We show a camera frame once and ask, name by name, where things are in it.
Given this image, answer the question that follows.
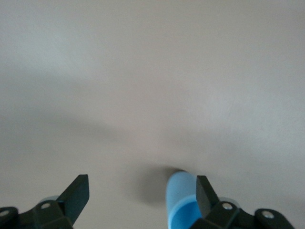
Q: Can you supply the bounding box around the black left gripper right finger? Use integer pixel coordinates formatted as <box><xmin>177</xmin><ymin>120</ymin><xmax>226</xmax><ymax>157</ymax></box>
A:
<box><xmin>188</xmin><ymin>175</ymin><xmax>295</xmax><ymax>229</ymax></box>

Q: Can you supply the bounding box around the blue cup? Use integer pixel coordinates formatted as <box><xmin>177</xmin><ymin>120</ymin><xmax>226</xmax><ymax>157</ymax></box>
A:
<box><xmin>166</xmin><ymin>170</ymin><xmax>203</xmax><ymax>229</ymax></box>

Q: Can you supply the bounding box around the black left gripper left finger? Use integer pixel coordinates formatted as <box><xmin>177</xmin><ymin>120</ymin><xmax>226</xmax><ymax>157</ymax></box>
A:
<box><xmin>0</xmin><ymin>174</ymin><xmax>90</xmax><ymax>229</ymax></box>

